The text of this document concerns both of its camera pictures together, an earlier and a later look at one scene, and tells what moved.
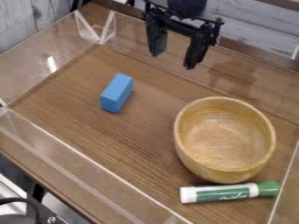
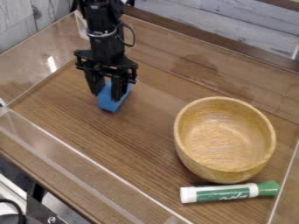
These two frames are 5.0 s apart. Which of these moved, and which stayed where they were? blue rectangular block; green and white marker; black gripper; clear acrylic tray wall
Moved: black gripper
Stayed: clear acrylic tray wall; green and white marker; blue rectangular block
